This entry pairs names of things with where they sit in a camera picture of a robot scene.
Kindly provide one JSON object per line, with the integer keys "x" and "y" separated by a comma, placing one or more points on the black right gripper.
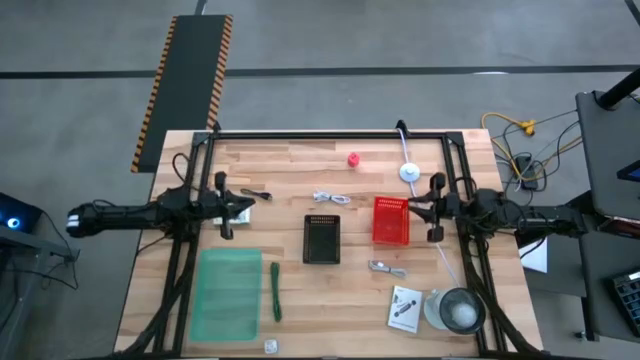
{"x": 442, "y": 205}

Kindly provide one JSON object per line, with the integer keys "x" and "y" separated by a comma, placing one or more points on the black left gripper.
{"x": 223, "y": 200}

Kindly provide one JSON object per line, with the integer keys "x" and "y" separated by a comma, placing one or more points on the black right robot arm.
{"x": 525, "y": 215}

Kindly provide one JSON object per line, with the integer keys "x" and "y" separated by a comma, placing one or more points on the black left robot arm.
{"x": 125, "y": 215}

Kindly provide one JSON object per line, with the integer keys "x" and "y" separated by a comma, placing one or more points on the white box with black print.
{"x": 242, "y": 218}

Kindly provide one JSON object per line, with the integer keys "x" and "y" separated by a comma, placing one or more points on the red slotted plastic basket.
{"x": 391, "y": 222}

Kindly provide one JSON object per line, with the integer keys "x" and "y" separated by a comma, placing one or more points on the small red cylinder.
{"x": 354, "y": 159}

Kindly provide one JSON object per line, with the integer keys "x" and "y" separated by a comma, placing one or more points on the black slotted plastic basket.
{"x": 321, "y": 240}

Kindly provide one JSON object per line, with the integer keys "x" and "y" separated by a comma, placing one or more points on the green translucent mat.
{"x": 227, "y": 295}

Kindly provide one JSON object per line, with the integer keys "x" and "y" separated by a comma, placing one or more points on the clear round plastic base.
{"x": 431, "y": 310}

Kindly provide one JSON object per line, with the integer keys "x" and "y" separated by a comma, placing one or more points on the white instruction booklet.
{"x": 405, "y": 310}

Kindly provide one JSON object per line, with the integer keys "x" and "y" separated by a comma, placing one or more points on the black power adapter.
{"x": 526, "y": 170}

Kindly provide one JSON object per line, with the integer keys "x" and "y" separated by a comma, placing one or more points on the white paper sheet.
{"x": 537, "y": 257}

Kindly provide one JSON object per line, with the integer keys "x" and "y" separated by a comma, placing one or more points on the black hazard-striped floor mat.
{"x": 187, "y": 90}

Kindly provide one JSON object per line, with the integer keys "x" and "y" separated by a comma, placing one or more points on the small white square object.
{"x": 270, "y": 346}

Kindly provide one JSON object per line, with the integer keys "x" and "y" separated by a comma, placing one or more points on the grey side table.
{"x": 610, "y": 155}

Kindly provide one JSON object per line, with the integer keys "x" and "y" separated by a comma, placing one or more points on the blue screen device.
{"x": 631, "y": 172}

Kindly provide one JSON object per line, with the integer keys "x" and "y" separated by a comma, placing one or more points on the computer with blue light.
{"x": 17, "y": 217}

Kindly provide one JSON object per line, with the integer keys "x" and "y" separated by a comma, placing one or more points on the black keyboard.
{"x": 629, "y": 302}

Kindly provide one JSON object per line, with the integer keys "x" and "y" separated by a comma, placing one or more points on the black pole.
{"x": 620, "y": 90}

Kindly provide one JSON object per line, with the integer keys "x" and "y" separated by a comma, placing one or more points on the black aluminium table frame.
{"x": 325, "y": 135}

